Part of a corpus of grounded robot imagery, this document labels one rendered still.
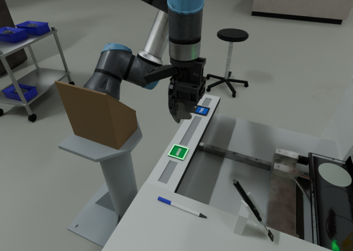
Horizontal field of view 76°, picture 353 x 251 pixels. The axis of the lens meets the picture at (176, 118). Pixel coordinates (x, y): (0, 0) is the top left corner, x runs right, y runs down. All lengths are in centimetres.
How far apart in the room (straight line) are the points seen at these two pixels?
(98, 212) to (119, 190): 54
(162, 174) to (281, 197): 39
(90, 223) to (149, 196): 115
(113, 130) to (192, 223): 49
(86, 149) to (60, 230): 91
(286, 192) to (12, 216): 180
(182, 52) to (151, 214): 42
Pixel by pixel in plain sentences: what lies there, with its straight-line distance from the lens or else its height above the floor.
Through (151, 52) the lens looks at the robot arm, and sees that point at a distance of 97.
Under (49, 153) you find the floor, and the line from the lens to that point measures 240.
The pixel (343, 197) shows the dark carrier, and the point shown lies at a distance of 91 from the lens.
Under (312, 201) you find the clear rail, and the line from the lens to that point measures 85.
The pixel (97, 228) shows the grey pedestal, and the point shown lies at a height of 1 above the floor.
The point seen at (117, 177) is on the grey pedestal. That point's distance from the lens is 122.
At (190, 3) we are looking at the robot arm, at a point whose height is 143.
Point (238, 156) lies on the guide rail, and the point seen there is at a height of 85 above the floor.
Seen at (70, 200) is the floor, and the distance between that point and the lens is 197.
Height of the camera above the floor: 153
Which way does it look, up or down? 38 degrees down
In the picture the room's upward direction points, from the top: straight up
